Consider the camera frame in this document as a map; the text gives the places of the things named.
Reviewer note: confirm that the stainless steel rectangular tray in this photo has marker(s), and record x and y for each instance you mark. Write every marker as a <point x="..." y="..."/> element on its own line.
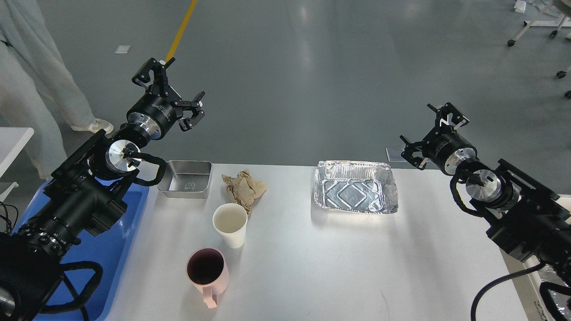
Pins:
<point x="186" y="179"/>

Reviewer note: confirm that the person in white clothes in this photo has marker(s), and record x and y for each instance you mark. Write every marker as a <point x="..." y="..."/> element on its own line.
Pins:
<point x="25" y="38"/>

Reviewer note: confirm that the blue plastic tray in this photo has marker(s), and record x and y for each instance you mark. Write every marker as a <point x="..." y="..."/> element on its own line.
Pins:
<point x="110" y="249"/>

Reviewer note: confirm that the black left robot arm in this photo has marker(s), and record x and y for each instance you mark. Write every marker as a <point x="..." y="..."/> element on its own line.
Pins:
<point x="86" y="194"/>

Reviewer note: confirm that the white wheeled cart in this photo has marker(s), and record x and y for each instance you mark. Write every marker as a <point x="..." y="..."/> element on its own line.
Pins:
<point x="564" y="9"/>

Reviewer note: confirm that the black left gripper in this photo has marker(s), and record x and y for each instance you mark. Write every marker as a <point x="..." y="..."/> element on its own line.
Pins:
<point x="160" y="106"/>

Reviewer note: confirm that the pink plastic mug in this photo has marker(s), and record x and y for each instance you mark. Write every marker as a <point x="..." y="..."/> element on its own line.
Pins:
<point x="208" y="272"/>

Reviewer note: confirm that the aluminium foil tray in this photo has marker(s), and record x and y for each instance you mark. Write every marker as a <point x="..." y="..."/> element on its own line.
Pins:
<point x="355" y="187"/>

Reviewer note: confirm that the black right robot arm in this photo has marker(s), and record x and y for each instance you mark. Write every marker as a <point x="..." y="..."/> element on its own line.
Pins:
<point x="524" y="215"/>

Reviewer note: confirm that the white paper cup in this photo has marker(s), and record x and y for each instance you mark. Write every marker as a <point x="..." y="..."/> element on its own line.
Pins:
<point x="230" y="221"/>

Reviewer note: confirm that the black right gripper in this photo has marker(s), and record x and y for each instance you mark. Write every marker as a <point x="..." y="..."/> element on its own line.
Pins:
<point x="444" y="146"/>

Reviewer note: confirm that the crumpled brown paper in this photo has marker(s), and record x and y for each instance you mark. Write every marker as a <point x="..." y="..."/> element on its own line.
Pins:
<point x="244" y="189"/>

